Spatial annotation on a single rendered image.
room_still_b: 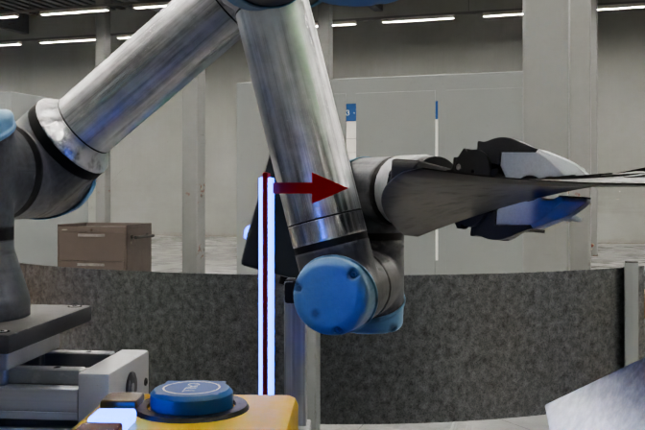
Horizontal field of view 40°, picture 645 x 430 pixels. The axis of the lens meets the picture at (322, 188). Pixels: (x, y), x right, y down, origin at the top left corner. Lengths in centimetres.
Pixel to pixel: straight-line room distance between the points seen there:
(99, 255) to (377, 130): 246
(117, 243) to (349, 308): 652
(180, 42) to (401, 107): 580
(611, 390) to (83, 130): 67
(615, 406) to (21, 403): 58
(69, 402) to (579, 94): 1000
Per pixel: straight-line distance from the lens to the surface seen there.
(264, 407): 45
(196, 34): 104
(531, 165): 79
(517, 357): 256
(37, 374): 98
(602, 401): 72
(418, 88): 680
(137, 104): 107
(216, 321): 246
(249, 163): 717
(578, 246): 1072
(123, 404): 45
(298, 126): 85
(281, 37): 87
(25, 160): 106
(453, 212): 76
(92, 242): 741
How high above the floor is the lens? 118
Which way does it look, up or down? level
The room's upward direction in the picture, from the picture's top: straight up
